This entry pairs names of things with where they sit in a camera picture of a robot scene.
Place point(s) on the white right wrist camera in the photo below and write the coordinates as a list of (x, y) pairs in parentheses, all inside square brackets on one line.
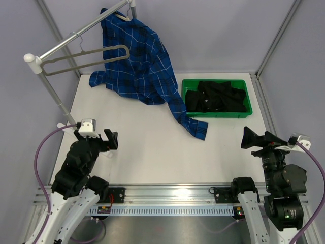
[(297, 142)]

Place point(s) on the aluminium frame post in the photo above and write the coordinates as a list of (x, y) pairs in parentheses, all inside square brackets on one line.
[(285, 24)]

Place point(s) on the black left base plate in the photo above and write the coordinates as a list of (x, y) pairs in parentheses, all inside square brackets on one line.
[(116, 194)]

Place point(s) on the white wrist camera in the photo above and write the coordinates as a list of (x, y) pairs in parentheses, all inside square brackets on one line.
[(297, 142), (87, 128)]

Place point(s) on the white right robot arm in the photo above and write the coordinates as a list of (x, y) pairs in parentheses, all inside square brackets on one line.
[(284, 183)]

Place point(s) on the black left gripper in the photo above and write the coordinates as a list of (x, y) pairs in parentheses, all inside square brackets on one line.
[(111, 136)]

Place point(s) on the aluminium mounting rail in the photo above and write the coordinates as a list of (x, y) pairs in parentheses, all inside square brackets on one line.
[(167, 194)]

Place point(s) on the blue plaid shirt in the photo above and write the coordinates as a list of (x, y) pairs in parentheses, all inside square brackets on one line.
[(147, 75)]

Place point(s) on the black button shirt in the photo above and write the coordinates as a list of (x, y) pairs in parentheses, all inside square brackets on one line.
[(215, 97)]

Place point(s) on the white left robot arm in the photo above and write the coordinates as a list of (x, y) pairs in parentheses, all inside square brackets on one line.
[(74, 191)]

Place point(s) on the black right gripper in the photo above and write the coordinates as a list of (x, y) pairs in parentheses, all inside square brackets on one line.
[(250, 139)]

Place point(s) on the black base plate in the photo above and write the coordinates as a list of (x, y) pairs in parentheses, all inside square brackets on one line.
[(116, 194), (223, 195)]

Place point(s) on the white slotted cable duct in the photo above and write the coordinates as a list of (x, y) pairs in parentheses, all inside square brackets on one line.
[(161, 211)]

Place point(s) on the wooden hanger of blue shirt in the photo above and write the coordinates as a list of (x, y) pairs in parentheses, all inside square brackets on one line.
[(126, 18)]

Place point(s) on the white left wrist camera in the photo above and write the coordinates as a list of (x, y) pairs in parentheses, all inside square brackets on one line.
[(87, 128)]

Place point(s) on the green plastic tray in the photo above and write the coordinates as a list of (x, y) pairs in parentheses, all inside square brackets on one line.
[(191, 84)]

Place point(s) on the silver clothes rack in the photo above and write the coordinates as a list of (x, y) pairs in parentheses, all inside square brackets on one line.
[(61, 52)]

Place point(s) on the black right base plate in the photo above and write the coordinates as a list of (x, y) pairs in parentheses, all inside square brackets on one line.
[(223, 195)]

